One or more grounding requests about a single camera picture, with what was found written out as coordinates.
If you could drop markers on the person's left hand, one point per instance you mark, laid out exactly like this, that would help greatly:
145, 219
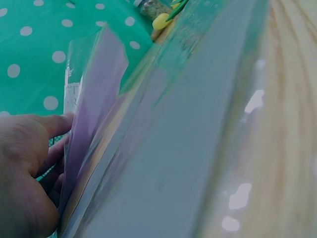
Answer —
22, 173

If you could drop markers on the purple clear flower sleeve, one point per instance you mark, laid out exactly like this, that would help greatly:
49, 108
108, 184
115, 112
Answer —
99, 99

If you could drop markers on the grey clear flower sleeve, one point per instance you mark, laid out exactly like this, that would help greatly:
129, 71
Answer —
173, 148

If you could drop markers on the yellow artificial tulip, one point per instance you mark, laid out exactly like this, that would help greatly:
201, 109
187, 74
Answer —
160, 22

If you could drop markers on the seed jar with white lid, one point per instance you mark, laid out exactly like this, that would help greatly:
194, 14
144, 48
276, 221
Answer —
151, 7

